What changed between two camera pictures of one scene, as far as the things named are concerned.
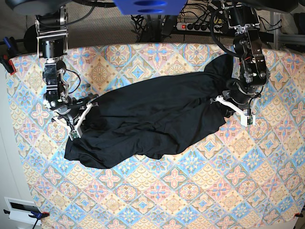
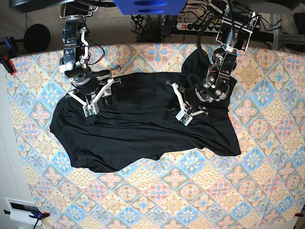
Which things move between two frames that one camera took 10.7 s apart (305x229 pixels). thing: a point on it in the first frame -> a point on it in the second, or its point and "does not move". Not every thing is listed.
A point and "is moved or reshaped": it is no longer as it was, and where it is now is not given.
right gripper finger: x=77 y=133 -> x=94 y=107
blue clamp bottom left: x=37 y=216 does not move
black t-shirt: x=152 y=118 is moved or reshaped
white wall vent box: x=20 y=210 does not move
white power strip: x=187 y=26 does not move
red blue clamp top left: x=11 y=46 does not move
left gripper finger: x=243 y=116 -> x=184 y=115
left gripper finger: x=248 y=118 -> x=186 y=118
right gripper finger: x=63 y=117 -> x=88 y=108
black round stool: x=30 y=39 does not move
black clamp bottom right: x=298 y=214 does not move
